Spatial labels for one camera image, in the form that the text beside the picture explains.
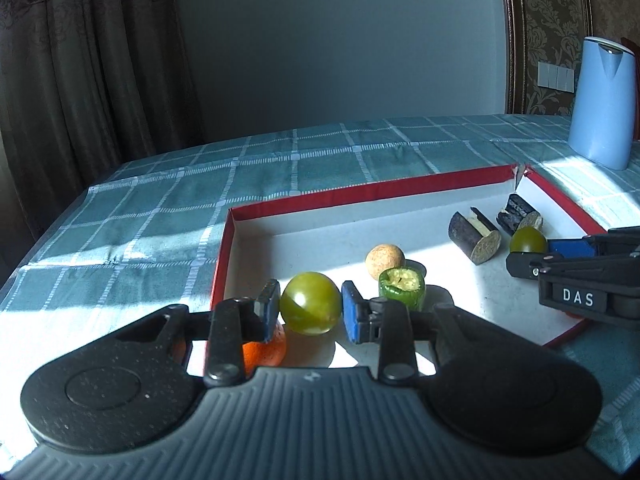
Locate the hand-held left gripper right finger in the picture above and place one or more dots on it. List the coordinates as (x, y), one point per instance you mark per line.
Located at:
(352, 317)

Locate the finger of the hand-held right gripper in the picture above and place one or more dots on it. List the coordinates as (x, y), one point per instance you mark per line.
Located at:
(570, 246)
(522, 265)

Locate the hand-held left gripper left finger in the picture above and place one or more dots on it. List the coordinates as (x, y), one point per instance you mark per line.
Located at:
(270, 306)

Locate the small green tomato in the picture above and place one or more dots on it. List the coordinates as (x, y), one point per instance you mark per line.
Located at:
(527, 240)

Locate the large green tomato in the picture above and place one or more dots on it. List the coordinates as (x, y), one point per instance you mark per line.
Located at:
(310, 302)

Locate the orange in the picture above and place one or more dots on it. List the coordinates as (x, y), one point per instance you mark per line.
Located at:
(267, 352)

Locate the rough eggplant piece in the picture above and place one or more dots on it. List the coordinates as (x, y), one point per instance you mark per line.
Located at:
(517, 215)

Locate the notched eggplant piece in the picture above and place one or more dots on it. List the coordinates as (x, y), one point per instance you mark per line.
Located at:
(475, 237)

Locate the green pepper piece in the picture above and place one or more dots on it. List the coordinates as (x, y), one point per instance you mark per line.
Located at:
(402, 287)

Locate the beige cork ball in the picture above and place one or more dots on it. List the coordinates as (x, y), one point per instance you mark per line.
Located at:
(384, 260)

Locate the red cardboard box tray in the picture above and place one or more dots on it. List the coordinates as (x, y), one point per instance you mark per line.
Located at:
(310, 240)

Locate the teal checked tablecloth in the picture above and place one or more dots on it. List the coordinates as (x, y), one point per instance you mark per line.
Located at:
(200, 185)

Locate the blue thermos jug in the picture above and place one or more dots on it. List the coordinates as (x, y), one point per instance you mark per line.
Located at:
(602, 105)

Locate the brown patterned curtain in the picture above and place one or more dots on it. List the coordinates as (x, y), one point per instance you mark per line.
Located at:
(90, 70)

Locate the white wall switch panel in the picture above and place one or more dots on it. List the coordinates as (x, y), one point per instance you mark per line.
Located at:
(556, 76)

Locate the dark wooden wall frame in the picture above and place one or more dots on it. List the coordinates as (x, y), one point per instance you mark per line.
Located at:
(515, 35)

